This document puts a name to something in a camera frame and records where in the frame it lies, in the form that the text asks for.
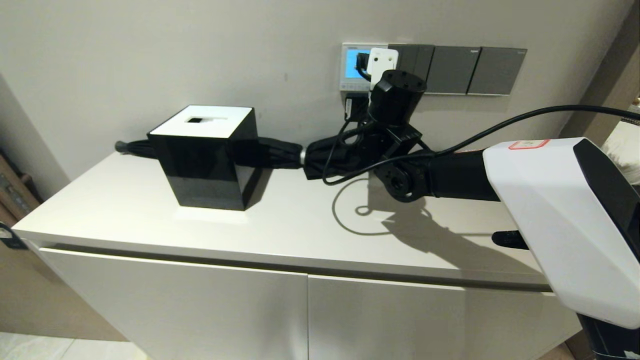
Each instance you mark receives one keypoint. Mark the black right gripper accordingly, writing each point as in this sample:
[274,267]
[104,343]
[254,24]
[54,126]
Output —
[397,97]

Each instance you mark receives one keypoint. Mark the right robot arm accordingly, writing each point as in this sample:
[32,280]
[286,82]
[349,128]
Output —
[550,200]

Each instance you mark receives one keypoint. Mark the white thermostat control panel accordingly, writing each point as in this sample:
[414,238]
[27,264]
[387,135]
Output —
[348,75]

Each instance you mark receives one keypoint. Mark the black folded umbrella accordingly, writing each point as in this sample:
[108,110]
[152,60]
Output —
[280,152]

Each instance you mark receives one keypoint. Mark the white cabinet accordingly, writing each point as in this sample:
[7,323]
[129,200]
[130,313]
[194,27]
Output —
[275,225]

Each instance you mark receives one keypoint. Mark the black tissue box white top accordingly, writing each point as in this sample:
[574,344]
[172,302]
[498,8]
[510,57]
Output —
[205,170]

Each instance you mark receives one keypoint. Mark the white cabinet door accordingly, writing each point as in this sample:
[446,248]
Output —
[175,305]
[425,325]

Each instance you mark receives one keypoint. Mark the white duvet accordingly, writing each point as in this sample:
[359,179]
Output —
[625,150]

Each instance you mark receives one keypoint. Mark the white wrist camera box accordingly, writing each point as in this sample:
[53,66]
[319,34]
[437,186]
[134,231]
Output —
[384,62]

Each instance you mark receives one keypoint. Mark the grey three-rocker switch plate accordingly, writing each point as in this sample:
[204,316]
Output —
[422,60]

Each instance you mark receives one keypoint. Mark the grey single switch plate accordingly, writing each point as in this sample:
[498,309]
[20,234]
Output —
[452,70]
[497,71]

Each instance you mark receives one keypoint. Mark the brown door frame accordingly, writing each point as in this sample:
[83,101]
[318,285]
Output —
[605,65]

